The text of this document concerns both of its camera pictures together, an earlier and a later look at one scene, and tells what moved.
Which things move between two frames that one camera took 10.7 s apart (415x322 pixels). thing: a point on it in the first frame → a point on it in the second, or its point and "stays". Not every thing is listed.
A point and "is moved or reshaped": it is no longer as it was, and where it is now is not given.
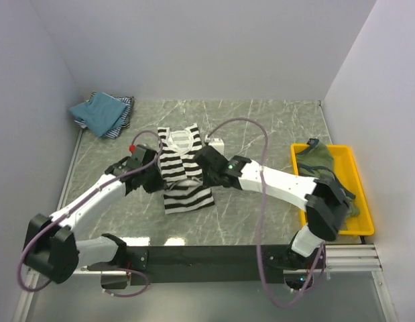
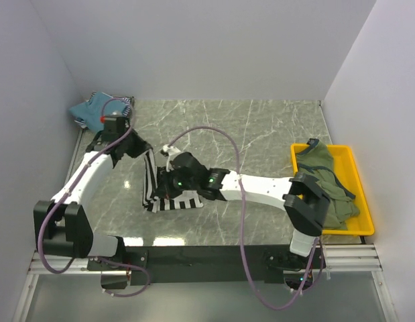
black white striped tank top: x=182 y=170 is moved or reshaped
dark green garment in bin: x=316 y=159 stays
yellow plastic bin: x=348 y=175 stays
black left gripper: x=159 y=182 → x=141 y=145
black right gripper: x=207 y=182 → x=165 y=189
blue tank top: x=102 y=113 stays
